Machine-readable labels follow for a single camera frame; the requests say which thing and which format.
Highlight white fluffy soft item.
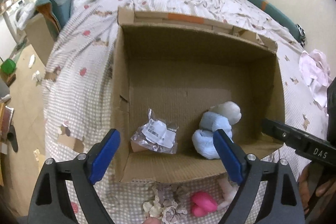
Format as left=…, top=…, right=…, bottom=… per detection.
left=218, top=178, right=238, bottom=210

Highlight pink plush toy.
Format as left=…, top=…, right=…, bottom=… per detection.
left=191, top=191, right=218, bottom=217

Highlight light blue plush toy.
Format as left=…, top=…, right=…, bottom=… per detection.
left=192, top=101, right=242, bottom=160

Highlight clear plastic bag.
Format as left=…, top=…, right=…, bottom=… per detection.
left=130, top=109, right=179, bottom=155

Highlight beige lace scrunchie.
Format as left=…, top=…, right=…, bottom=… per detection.
left=142, top=185, right=190, bottom=223

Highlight peach foam roll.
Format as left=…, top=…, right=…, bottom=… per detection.
left=130, top=140, right=147, bottom=153

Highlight person's right hand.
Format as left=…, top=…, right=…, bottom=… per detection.
left=298, top=162, right=335, bottom=215

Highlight person's left hand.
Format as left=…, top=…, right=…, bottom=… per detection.
left=142, top=217, right=161, bottom=224

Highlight pink cloth on bed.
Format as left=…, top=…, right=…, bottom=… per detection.
left=298, top=49, right=332, bottom=109

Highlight brown cardboard box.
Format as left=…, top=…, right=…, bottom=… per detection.
left=111, top=8, right=285, bottom=183

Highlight green bucket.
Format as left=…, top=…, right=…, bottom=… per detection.
left=1, top=59, right=17, bottom=75

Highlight teal bolster cushion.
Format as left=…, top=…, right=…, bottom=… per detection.
left=247, top=0, right=306, bottom=47

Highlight beige bedside cabinet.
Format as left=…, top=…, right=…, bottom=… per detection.
left=24, top=14, right=55, bottom=66

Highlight white washing machine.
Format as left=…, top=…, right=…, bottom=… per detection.
left=2, top=0, right=25, bottom=42

